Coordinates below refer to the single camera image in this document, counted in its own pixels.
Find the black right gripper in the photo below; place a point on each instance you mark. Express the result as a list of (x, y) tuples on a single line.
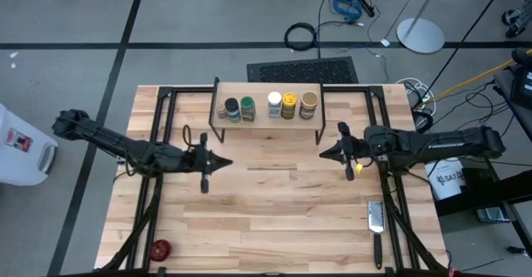
[(349, 150)]

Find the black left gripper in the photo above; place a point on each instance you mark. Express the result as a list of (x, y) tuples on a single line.
[(203, 160)]

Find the small wooden-lid spice jar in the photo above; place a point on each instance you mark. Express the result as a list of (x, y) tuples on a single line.
[(221, 111)]

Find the black-lid oregano leaves spice jar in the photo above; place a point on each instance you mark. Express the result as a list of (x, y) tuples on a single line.
[(232, 104)]

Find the tan-lid furikake seasoning jar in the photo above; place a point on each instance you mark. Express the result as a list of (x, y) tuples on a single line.
[(309, 99)]

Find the green-lid organic oregano jar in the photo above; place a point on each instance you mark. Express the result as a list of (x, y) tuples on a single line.
[(247, 103)]

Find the yellow-lid crunchy onion jar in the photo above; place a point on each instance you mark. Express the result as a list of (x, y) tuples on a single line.
[(289, 100)]

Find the white-lid bagel seasoning jar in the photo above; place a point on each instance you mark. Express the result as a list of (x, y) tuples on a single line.
[(274, 99)]

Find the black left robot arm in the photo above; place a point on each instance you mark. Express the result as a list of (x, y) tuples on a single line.
[(116, 146)]

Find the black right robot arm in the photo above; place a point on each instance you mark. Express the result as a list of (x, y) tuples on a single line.
[(436, 144)]

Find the wooden shelf with black legs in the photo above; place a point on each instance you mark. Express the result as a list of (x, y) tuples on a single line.
[(266, 121)]

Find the yellow tape tag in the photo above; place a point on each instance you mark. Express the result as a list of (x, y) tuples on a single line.
[(359, 169)]

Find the red round object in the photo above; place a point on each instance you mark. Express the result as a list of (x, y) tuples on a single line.
[(160, 250)]

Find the white paper tag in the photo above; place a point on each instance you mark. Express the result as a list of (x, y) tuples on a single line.
[(385, 42)]

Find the silver floor lamp stand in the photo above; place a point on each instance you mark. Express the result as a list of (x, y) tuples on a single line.
[(420, 36)]

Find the black power strip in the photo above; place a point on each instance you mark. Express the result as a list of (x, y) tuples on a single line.
[(367, 7)]

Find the black side stand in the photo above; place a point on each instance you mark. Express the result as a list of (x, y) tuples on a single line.
[(490, 185)]

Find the silver flat device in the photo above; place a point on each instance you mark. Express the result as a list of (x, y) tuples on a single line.
[(492, 214)]

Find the thin black pole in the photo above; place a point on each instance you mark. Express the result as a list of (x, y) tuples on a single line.
[(463, 40)]

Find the white plastic bin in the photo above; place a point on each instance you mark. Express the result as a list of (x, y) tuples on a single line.
[(21, 160)]

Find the small black floor object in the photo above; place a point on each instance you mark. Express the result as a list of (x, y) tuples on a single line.
[(517, 250)]

